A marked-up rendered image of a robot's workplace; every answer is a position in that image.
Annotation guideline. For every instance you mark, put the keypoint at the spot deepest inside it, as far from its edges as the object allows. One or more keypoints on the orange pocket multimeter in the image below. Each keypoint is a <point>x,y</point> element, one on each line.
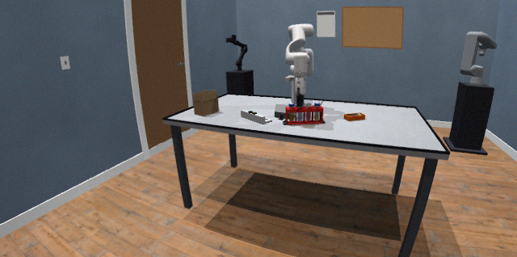
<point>354,116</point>

